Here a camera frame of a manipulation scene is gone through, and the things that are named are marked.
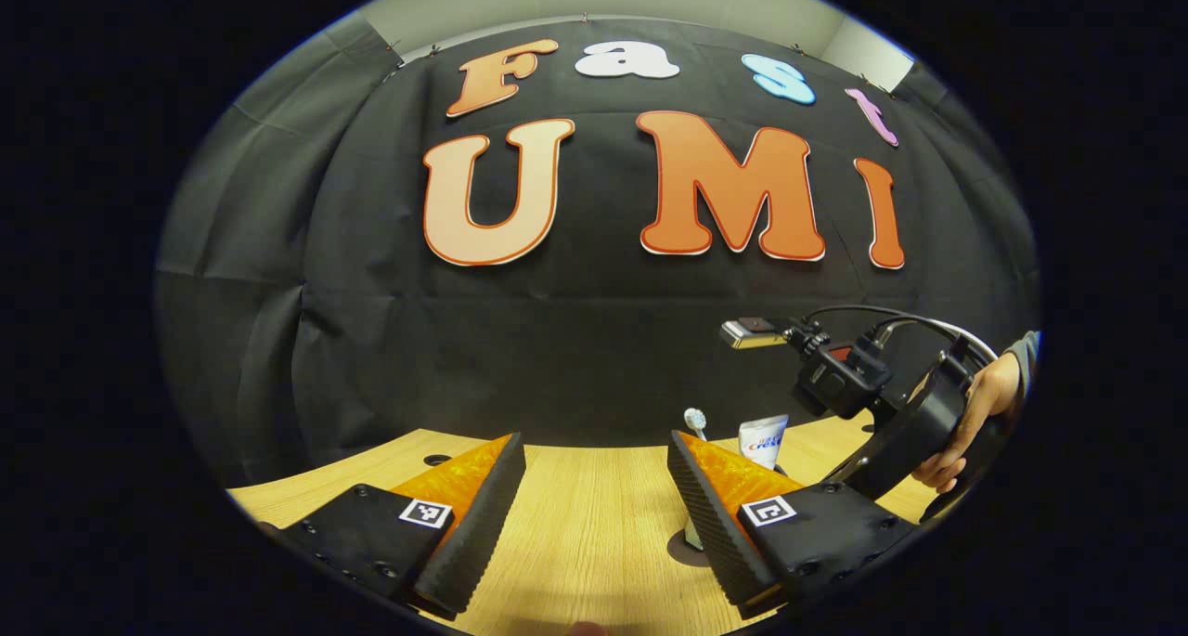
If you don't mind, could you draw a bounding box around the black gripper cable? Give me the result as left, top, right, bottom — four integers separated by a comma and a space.
803, 305, 1000, 363

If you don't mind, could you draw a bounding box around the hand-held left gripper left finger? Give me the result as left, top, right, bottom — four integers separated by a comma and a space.
255, 432, 527, 621

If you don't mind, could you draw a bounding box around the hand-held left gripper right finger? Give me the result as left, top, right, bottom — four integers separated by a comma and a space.
666, 429, 920, 618

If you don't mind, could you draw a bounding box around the white toothpaste tube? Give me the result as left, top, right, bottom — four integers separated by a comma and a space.
739, 414, 790, 472

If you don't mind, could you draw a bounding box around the dark brown round coaster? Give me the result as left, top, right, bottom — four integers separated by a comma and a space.
666, 529, 708, 568

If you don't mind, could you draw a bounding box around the wooden desktop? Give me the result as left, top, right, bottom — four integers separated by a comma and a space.
227, 411, 938, 636

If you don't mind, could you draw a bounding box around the black backdrop cloth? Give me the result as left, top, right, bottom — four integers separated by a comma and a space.
153, 14, 1040, 488

